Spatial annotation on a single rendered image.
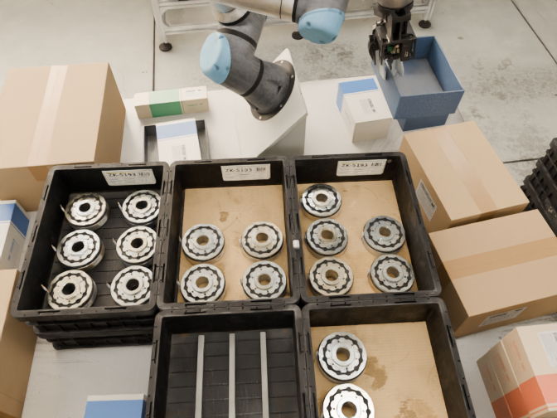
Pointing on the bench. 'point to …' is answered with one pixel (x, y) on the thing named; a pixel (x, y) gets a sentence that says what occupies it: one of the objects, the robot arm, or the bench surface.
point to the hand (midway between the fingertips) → (386, 72)
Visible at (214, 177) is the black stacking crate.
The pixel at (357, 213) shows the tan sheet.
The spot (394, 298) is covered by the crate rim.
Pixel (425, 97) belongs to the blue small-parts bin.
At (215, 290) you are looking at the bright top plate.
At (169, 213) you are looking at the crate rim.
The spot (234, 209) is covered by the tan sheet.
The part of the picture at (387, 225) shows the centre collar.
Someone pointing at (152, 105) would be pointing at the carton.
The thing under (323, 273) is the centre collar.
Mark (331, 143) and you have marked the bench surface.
